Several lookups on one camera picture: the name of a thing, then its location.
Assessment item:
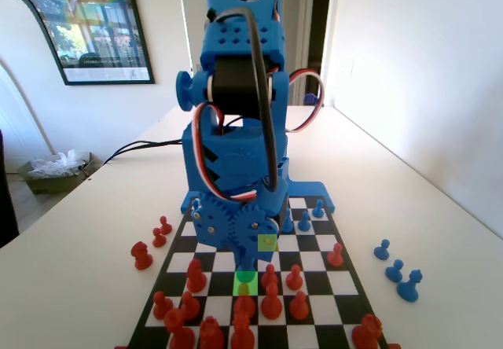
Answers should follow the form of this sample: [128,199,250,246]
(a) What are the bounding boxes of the red chess queen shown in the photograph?
[230,312,256,349]

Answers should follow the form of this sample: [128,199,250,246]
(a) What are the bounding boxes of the blue chess bishop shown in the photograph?
[395,269,424,303]

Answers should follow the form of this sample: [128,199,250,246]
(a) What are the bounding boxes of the black and white chessboard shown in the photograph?
[127,195,390,349]

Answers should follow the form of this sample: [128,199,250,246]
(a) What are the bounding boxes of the small blue box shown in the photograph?
[303,92,325,108]

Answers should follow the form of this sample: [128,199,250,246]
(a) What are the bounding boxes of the crumpled clear plastic bag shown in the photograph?
[28,149,90,179]

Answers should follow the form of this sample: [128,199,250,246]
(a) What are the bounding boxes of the olive waste bin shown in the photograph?
[17,151,96,196]

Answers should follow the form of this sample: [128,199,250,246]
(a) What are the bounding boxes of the dark clothed person body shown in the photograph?
[0,128,20,248]

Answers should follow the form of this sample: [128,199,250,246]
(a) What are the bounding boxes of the red white black servo wire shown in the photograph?
[285,68,326,134]
[191,101,263,203]

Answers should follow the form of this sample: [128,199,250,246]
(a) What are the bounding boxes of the black power cable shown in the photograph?
[117,144,184,156]
[102,138,184,166]

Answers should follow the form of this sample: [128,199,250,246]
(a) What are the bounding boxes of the black camera cable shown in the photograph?
[214,6,281,193]

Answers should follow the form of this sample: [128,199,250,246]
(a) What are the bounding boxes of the black framed wall poster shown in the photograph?
[0,0,156,86]

